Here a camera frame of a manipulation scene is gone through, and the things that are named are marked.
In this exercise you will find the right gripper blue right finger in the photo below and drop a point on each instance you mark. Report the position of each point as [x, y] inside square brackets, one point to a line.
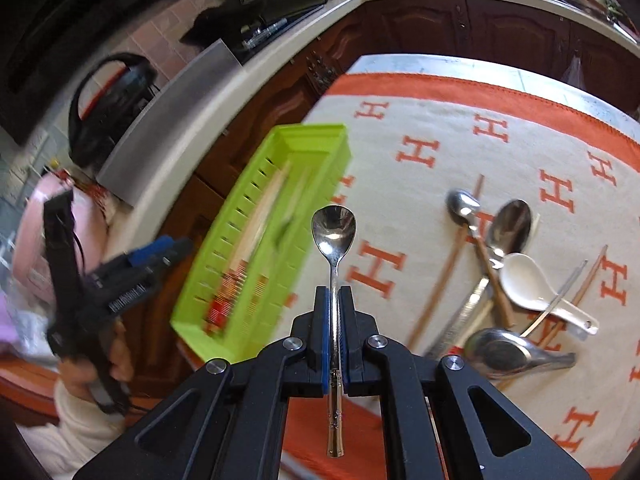
[357, 327]

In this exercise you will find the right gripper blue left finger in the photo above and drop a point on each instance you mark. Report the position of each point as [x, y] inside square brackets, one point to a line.
[318, 345]

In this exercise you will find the small steel spoon bamboo-style handle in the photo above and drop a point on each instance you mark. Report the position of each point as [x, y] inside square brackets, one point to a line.
[333, 228]

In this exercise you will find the dark brown wooden chopstick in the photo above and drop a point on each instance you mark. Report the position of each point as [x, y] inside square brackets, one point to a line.
[438, 289]

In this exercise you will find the bamboo chopstick red orange stripes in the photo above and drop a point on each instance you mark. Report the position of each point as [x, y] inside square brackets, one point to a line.
[221, 306]

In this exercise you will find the stainless steel backsplash panel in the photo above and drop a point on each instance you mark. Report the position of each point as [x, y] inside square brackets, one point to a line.
[154, 134]

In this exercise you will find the large steel serving spoon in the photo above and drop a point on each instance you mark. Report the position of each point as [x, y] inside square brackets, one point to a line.
[496, 354]

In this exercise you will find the green plastic utensil tray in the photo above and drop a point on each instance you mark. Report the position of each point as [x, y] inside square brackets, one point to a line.
[270, 239]

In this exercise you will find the bamboo chopstick black red band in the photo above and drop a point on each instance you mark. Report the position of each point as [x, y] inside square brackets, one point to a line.
[256, 224]

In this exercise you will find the white ceramic soup spoon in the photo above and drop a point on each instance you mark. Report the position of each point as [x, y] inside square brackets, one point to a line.
[526, 286]

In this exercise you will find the orange white H blanket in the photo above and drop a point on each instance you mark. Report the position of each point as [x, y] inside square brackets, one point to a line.
[432, 161]

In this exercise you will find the thin steel chopstick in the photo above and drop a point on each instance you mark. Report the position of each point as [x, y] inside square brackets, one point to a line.
[564, 289]

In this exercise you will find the black gas stove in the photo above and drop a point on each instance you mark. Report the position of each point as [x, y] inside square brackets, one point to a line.
[247, 26]

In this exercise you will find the steel spoon wooden handle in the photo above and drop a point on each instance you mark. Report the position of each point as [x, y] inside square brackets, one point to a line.
[463, 207]

